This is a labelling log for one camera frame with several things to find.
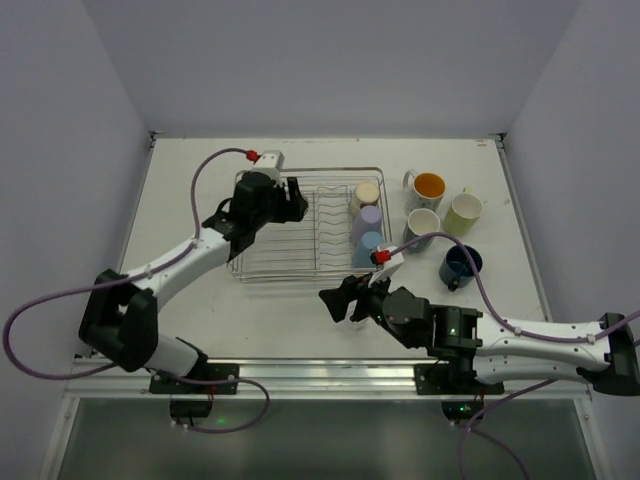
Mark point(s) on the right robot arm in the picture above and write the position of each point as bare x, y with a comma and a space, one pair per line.
477, 349

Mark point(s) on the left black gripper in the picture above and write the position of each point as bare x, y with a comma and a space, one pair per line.
285, 201

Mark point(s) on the cream and brown cup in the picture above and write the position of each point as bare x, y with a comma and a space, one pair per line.
364, 194

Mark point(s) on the steel wire dish rack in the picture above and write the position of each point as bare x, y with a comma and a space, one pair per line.
319, 246

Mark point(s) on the yellow-green ceramic mug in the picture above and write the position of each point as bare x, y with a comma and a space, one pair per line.
464, 211

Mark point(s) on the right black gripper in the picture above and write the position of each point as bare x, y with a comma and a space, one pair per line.
360, 301

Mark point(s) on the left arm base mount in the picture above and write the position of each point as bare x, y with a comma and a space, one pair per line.
194, 402

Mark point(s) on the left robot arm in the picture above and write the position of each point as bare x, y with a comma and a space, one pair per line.
121, 317

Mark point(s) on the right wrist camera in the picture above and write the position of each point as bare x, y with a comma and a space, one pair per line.
387, 263

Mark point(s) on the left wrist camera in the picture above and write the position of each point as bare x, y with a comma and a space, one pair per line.
270, 163

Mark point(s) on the light blue plastic tumbler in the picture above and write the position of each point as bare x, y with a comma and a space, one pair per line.
365, 246

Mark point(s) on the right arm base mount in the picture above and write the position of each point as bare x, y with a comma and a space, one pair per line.
466, 397

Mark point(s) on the lavender plastic tumbler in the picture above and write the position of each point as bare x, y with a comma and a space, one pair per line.
369, 219

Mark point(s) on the dark blue glossy mug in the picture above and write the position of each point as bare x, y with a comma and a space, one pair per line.
455, 270

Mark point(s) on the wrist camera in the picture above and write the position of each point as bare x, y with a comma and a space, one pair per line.
387, 263
270, 163

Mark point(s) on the floral white mug orange inside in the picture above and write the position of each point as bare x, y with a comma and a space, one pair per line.
425, 191

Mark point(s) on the aluminium mounting rail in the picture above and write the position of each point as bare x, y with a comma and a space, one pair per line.
285, 379

